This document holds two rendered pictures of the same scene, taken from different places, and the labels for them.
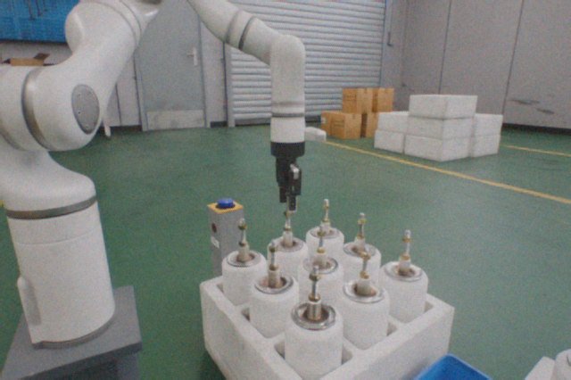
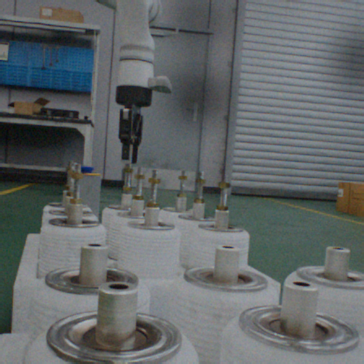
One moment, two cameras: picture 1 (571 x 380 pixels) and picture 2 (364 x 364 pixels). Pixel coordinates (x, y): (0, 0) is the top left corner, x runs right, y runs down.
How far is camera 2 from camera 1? 0.49 m
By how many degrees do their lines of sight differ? 23
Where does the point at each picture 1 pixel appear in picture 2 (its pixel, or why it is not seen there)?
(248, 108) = (250, 175)
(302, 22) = (329, 80)
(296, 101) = (139, 44)
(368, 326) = (136, 255)
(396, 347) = (163, 285)
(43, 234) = not seen: outside the picture
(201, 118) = (192, 180)
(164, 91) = (155, 146)
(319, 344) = (58, 240)
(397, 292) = (199, 242)
